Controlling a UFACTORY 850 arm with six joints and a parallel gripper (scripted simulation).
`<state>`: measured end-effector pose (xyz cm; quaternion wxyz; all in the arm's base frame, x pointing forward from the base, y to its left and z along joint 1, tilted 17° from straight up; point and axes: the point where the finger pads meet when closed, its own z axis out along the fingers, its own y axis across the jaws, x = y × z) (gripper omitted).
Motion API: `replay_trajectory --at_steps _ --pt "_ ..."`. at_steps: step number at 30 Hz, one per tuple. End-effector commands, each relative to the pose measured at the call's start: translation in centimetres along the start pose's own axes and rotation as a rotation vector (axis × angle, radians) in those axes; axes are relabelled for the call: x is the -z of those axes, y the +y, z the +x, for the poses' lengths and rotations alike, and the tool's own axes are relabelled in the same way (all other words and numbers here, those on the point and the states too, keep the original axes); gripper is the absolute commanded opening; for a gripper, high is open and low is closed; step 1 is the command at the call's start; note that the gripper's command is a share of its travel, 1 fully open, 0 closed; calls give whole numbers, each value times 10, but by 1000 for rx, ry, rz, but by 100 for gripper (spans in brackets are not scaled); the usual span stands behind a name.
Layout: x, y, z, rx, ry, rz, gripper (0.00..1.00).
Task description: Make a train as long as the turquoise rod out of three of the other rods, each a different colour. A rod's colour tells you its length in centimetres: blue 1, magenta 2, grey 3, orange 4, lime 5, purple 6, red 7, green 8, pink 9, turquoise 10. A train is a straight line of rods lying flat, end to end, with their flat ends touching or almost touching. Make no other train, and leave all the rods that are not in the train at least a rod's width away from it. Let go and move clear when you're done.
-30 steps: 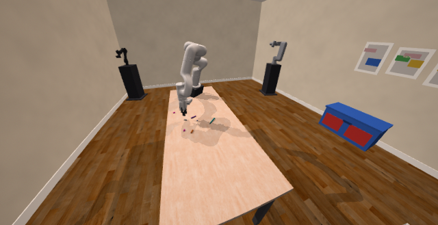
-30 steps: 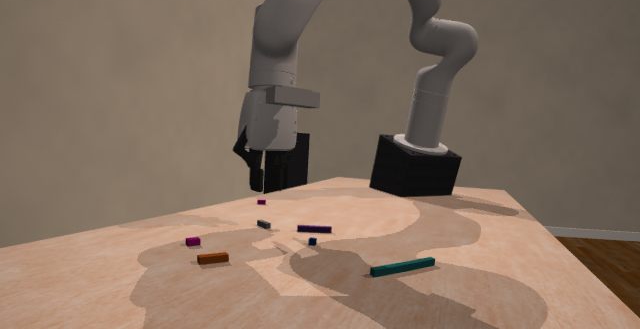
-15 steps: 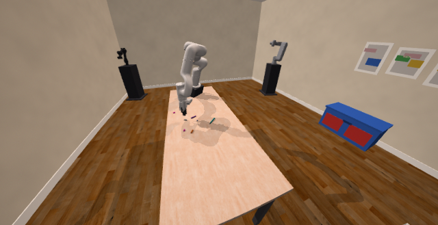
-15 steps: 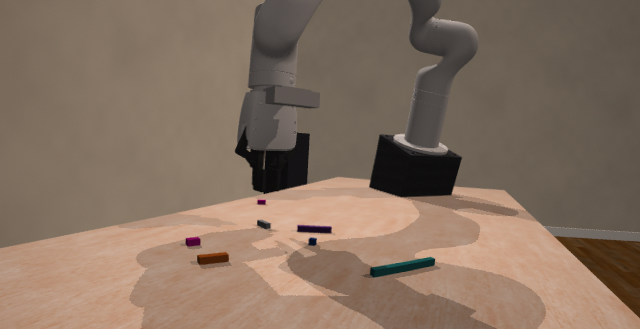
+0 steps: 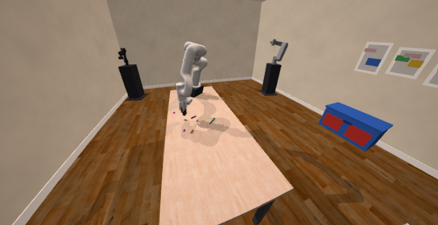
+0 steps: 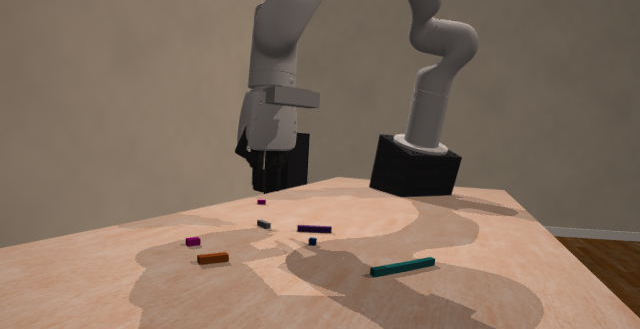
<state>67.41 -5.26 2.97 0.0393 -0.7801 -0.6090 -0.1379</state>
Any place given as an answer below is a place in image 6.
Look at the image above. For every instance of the orange rod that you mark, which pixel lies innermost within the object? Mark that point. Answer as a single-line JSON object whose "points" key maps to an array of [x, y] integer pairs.
{"points": [[212, 258]]}

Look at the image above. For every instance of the turquoise rod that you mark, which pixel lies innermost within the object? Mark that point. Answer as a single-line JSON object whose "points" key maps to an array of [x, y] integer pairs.
{"points": [[401, 267]]}

